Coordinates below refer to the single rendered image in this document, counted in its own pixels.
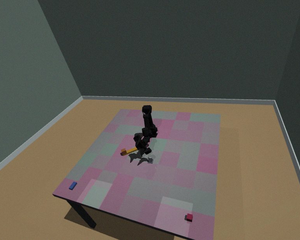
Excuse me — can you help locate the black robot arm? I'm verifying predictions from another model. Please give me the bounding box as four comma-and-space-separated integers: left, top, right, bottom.
136, 105, 158, 150

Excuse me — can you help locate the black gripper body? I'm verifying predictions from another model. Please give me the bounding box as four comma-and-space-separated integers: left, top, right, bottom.
133, 135, 152, 155

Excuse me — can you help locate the orange-yellow bar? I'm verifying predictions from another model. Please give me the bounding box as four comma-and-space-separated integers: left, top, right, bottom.
121, 147, 138, 156

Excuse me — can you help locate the blue block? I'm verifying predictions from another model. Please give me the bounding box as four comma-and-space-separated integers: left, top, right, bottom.
69, 182, 77, 190

